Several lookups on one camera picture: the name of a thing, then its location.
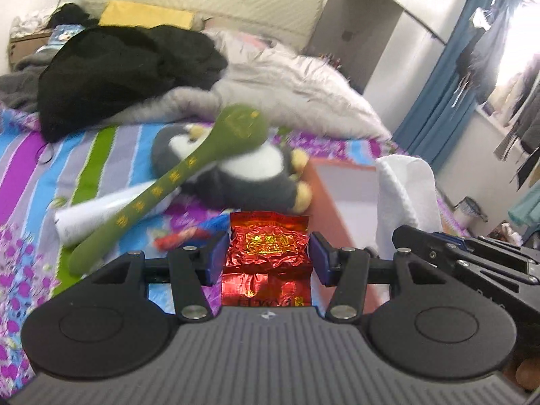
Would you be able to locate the red and blue snack packet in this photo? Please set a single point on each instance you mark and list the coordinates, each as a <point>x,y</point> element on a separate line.
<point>185,233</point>

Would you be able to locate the white towel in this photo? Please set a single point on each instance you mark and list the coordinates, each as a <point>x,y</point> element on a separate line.
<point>400,190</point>

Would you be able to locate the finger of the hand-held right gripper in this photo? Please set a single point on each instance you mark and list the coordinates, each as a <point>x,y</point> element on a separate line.
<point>430,247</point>
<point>498,248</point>

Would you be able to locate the teal cloth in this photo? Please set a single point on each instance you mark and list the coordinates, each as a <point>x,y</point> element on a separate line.
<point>527,211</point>

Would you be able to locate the orange cardboard box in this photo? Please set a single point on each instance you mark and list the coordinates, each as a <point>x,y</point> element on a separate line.
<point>337,202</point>

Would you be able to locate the brown cardboard carton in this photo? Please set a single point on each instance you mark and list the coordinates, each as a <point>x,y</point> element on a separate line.
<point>21,48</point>

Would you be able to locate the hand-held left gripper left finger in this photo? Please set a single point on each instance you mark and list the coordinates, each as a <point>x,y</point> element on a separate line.
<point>218,259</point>

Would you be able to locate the striped floral bedsheet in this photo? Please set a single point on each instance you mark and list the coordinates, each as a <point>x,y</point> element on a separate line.
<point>25,168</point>

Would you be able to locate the dark hanging clothes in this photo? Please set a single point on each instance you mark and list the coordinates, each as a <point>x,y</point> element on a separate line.
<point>485,59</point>

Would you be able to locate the striped hanging garment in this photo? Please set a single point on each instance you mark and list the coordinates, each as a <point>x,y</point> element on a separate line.
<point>506,147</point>

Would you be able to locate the black clothing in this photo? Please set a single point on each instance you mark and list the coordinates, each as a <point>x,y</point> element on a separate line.
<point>118,71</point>

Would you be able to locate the pink cloth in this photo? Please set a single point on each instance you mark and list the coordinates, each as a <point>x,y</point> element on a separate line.
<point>253,42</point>

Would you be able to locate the yellow pillow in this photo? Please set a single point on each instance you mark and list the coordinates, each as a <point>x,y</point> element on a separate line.
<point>143,14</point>

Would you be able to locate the grey shelf alcove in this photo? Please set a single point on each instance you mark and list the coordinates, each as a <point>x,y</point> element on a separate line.
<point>358,29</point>

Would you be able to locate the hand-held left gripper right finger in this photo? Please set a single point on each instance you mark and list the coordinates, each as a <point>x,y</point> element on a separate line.
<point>320,259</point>

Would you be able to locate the white tube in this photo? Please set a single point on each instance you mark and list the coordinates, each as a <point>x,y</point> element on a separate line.
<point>84,219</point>

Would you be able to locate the white trash bin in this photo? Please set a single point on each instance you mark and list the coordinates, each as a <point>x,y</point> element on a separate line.
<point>466,215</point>

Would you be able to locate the blue printed packet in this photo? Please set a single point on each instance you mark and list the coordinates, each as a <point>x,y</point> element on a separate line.
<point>63,34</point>

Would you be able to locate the white furry blanket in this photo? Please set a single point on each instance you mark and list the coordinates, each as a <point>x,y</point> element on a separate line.
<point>303,88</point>

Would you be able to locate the cream padded headboard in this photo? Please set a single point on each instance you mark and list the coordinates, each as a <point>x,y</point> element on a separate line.
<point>232,4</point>

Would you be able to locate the green plush hammer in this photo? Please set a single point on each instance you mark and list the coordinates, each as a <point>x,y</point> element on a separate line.
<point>240,130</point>

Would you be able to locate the blue curtain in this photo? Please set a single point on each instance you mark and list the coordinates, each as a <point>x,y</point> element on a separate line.
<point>430,105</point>

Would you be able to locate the grey fleece blanket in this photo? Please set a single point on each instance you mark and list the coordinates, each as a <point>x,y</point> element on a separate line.
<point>21,84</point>

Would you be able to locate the red foil packet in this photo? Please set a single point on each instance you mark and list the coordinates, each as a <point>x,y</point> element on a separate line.
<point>265,244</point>

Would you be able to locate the penguin plush toy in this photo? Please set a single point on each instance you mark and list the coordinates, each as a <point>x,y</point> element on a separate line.
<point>249,173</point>

